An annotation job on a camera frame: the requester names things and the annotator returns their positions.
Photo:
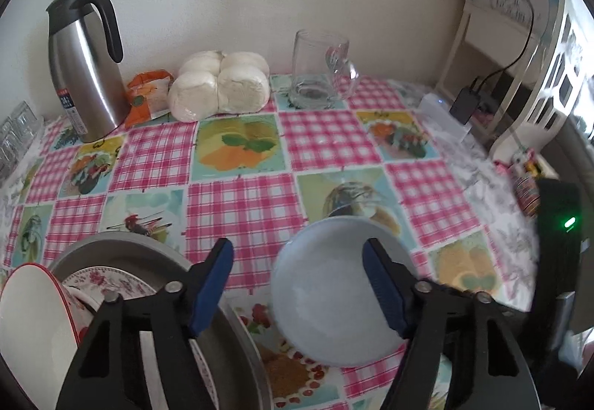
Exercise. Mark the pink floral round plate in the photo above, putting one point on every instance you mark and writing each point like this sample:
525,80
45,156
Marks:
94,282

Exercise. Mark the checkered fruit pattern tablecloth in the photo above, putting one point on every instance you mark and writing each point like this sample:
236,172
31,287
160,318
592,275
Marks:
257,180

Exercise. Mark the bag of white buns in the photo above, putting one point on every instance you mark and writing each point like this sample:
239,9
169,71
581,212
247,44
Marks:
212,82

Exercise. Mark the red rimmed patterned bowl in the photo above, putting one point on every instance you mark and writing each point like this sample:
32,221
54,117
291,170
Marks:
42,326

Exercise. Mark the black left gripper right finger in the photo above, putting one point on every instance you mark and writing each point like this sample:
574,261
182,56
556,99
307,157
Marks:
438,322

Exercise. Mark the black power adapter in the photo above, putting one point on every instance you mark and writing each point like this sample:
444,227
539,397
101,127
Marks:
464,105

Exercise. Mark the orange snack packet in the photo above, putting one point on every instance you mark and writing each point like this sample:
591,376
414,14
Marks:
147,94

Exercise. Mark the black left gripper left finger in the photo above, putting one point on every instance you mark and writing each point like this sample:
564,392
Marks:
107,371

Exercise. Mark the clear glass mug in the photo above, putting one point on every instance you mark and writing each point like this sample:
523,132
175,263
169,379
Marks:
322,73

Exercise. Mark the stainless steel thermos jug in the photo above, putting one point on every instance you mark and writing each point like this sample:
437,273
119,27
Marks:
84,53

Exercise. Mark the light blue bowl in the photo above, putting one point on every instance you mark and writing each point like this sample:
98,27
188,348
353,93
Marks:
322,300

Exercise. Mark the round stainless steel plate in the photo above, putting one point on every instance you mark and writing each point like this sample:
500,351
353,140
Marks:
232,357

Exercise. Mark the white power strip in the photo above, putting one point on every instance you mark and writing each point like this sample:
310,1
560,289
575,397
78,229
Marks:
438,110

